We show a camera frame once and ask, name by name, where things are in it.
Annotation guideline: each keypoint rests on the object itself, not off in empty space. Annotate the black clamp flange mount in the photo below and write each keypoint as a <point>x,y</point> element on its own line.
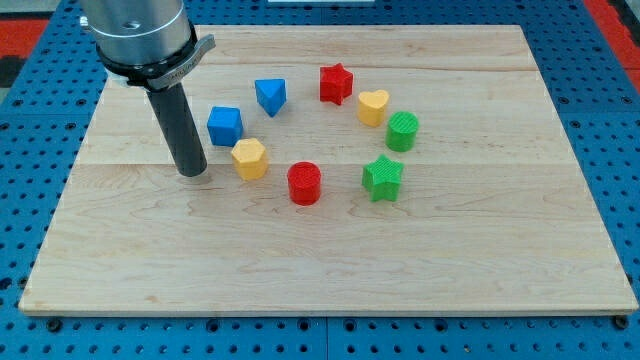
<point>153,60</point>

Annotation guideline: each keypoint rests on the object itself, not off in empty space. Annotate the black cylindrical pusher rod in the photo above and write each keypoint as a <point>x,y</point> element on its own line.
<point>173,113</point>

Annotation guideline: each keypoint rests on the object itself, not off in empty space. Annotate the blue cube block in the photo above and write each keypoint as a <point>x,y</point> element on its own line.
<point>225,126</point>

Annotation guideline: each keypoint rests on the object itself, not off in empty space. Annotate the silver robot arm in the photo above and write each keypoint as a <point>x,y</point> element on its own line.
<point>108,18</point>

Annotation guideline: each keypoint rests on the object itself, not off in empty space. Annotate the blue triangle block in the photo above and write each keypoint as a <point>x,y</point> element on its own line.
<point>271,94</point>

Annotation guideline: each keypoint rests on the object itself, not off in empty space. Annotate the yellow hexagon block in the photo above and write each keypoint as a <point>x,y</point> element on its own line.
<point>250,159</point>

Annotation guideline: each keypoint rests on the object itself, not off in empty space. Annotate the red cylinder block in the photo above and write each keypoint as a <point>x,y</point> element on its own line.
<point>304,183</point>

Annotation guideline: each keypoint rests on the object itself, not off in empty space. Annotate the red star block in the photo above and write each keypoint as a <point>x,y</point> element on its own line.
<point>335,83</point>

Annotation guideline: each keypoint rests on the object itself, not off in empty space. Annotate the wooden board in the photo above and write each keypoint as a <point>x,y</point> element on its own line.
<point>493,216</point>

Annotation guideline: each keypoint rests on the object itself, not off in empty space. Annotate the yellow heart block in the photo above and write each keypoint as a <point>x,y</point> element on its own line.
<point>372,106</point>

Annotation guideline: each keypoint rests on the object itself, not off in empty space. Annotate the green star block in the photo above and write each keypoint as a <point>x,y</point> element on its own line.
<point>382,178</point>

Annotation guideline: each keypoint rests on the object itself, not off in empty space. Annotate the green cylinder block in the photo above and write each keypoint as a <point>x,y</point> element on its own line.
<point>401,131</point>

